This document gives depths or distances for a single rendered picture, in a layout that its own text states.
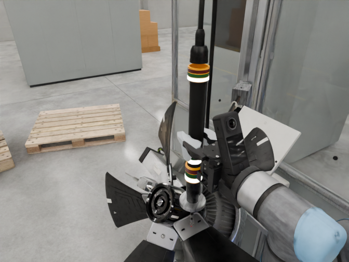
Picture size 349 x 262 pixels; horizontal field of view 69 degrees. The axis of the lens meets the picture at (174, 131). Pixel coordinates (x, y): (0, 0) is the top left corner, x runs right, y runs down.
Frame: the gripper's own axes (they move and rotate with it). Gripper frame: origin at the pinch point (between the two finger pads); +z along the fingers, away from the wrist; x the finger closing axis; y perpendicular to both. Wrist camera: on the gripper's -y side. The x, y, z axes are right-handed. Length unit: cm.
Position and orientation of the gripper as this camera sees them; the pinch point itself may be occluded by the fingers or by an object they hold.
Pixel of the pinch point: (188, 130)
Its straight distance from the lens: 59.6
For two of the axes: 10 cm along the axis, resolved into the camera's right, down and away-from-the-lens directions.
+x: 8.6, -2.5, 4.5
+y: 0.0, 8.7, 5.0
